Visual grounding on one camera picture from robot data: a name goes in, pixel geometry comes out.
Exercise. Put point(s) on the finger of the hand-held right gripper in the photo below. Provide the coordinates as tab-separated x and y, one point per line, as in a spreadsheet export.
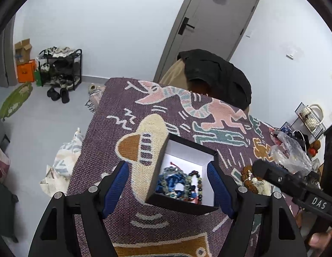
273	173

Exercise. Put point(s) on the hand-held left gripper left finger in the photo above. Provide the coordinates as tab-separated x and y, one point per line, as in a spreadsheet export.
117	187

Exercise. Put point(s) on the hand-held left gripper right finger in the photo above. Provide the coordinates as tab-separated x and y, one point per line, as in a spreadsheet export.
219	190

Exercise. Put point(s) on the black jewelry box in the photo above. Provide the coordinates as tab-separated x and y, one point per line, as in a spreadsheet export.
179	206

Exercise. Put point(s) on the person's right hand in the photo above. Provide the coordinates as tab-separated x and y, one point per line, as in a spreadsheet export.
320	240

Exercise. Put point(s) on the clear plastic bag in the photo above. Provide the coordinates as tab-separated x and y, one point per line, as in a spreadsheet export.
291	152

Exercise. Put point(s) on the patterned tote bag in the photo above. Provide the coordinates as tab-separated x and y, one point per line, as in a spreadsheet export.
63	163

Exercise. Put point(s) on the white handbag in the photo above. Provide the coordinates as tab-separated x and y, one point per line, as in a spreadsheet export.
314	115

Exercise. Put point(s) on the purple printed blanket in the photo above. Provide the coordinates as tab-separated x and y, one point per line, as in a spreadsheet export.
123	107

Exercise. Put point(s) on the striped cloth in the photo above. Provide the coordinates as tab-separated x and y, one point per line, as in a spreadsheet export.
92	101

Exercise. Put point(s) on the black slipper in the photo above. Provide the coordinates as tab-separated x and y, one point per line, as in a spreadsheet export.
64	95
53	93

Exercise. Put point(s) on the black jacket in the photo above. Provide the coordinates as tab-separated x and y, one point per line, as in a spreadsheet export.
216	72

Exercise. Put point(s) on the black bag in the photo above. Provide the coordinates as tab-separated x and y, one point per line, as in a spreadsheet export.
4	208

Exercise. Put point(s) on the pink floral cloth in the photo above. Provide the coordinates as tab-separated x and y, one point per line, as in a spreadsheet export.
0	166

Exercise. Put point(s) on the beige cloth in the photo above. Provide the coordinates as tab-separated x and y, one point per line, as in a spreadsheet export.
174	75

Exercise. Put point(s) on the black shoe rack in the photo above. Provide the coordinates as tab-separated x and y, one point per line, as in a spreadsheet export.
79	69

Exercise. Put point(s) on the green floor mat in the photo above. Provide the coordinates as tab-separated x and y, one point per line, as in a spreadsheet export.
14	100

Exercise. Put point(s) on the green paper bag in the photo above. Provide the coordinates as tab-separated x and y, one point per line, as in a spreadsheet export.
38	78

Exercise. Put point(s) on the orange box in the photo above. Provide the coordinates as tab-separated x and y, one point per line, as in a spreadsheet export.
26	72

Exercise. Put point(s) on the pair of white sneakers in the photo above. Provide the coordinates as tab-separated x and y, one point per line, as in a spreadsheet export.
60	50

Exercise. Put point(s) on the grey door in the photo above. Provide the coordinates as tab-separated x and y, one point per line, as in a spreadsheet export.
214	26

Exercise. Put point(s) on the open cardboard box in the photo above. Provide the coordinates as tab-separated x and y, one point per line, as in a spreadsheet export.
22	49

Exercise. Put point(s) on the white wall switch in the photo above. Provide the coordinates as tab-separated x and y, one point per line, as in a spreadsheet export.
290	56

